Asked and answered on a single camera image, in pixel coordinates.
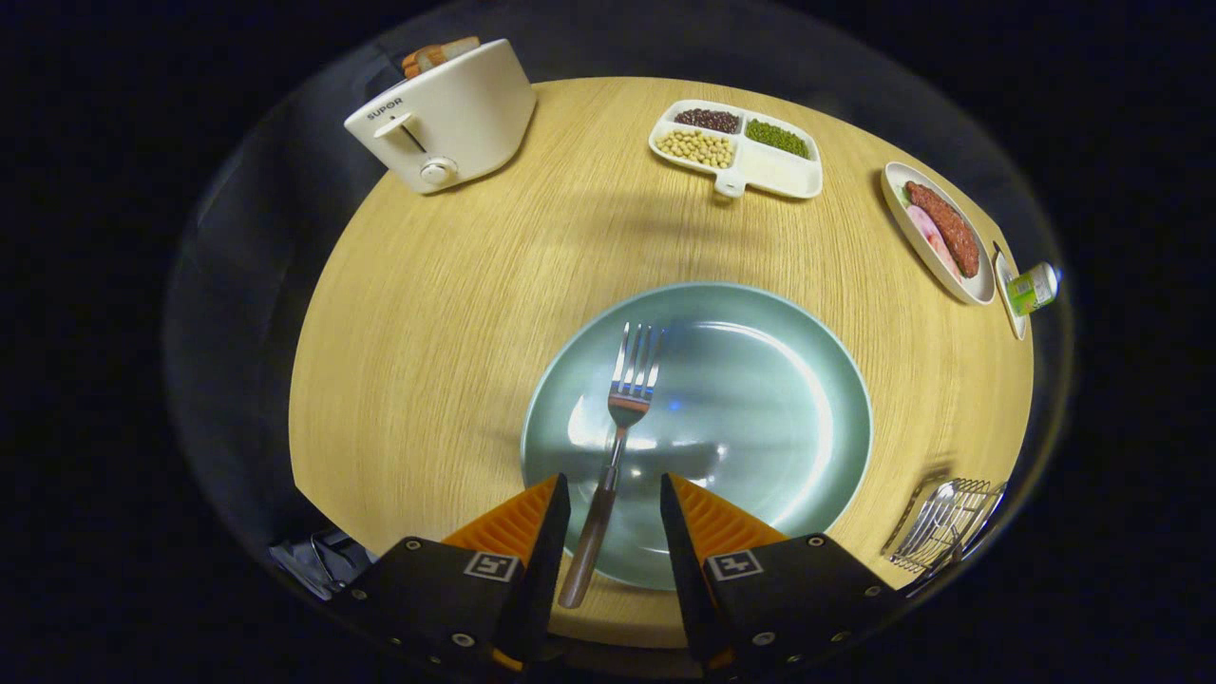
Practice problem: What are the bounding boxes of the salmon pink ham slice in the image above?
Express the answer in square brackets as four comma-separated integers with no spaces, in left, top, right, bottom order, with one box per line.
[926,233,962,283]

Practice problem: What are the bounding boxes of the small white saucer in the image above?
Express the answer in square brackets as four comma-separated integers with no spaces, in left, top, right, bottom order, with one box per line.
[993,242,1030,341]

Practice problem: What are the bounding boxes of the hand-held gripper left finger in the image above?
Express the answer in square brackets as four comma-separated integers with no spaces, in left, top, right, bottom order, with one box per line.
[332,473,573,675]

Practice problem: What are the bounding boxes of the pile of green beans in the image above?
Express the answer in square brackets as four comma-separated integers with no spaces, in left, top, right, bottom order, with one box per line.
[745,119,811,160]

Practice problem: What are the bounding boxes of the pile of black beans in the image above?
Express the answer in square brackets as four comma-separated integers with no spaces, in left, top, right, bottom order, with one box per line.
[674,107,742,134]

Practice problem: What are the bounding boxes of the silver wire rack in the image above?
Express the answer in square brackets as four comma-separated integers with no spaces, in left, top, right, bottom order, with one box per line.
[882,470,1008,598]

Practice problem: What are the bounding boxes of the oval cream plate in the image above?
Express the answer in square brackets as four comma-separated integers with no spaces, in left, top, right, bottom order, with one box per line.
[881,161,997,307]

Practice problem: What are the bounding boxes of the white divided snack dish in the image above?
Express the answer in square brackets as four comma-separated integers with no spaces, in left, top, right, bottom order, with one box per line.
[649,99,825,200]

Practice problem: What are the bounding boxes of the silver fork with brown handle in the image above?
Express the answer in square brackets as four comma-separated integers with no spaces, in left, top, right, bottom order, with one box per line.
[558,321,666,610]

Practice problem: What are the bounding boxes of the cream white toaster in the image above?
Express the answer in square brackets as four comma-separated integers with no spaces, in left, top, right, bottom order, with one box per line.
[344,38,538,196]

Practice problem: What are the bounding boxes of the pale pink ham slice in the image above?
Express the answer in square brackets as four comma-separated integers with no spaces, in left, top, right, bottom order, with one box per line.
[905,204,941,253]

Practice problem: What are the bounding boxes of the pile of yellow soybeans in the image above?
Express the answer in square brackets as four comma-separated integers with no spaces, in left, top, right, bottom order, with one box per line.
[657,128,735,170]

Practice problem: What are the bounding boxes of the round teal plate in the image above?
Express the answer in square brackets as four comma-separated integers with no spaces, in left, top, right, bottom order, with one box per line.
[520,282,875,592]

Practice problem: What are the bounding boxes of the toasted bread slices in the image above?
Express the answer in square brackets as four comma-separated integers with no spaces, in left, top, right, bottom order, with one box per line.
[401,36,482,79]

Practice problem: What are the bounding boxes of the brown grilled steak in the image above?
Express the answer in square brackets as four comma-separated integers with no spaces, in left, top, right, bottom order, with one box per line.
[904,180,981,278]

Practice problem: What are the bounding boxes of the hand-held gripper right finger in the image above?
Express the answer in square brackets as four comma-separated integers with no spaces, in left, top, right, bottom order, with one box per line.
[659,472,899,677]

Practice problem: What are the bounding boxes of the small green labelled can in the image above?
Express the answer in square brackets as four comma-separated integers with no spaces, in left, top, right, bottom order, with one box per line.
[1005,262,1061,316]

